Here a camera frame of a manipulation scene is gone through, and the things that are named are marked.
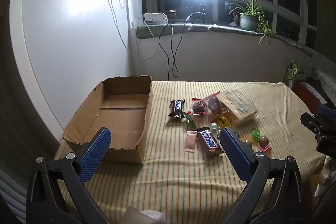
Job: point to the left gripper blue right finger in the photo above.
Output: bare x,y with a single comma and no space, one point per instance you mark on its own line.
285,201

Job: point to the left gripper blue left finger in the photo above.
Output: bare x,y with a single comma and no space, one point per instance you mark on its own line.
45,202

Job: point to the green clear jelly packet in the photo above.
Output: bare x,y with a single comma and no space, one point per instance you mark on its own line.
255,134

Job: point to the yellow snack packet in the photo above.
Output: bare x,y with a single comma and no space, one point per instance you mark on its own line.
222,121

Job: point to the bread sandwich pack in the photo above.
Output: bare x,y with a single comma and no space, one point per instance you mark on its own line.
241,109

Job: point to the Snickers bar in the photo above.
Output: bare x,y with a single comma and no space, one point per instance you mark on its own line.
176,109
208,142

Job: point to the pink small sachet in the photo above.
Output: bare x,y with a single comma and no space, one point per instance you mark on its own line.
190,141

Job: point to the red clear dark snack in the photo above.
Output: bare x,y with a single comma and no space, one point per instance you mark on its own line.
214,105

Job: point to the red clear round pastry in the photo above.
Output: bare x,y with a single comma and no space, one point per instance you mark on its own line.
199,106

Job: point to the green candy wrapper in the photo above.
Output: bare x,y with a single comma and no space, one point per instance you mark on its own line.
190,122

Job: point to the green snack bag background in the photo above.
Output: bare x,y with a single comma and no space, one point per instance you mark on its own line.
291,74

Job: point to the brown cardboard box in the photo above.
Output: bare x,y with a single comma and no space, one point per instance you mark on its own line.
122,105

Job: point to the potted spider plant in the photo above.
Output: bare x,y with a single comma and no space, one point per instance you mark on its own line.
251,17

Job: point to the white cabinet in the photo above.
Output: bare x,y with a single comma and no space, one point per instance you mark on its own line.
63,49

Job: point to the grey window sill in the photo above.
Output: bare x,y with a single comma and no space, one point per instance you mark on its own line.
157,30

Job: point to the white power strip box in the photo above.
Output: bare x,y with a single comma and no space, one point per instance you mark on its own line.
155,18

